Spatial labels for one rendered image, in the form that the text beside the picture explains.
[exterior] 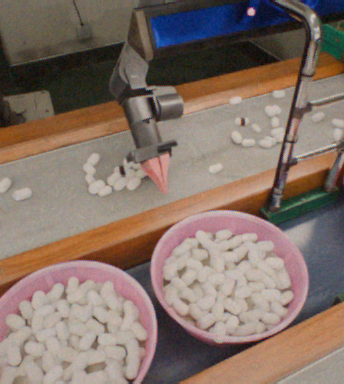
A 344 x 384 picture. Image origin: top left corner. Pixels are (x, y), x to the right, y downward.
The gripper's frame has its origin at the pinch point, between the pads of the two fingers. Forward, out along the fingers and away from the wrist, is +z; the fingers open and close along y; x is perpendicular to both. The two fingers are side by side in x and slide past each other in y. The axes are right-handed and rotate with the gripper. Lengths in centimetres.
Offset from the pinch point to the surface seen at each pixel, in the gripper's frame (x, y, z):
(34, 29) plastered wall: 176, 7, -135
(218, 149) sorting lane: 7.4, 18.5, -5.9
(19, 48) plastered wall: 183, -5, -128
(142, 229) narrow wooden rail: -5.9, -8.4, 6.3
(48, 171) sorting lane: 14.0, -20.3, -12.7
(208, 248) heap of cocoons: -8.8, 1.8, 13.6
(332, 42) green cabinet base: 20, 75, -30
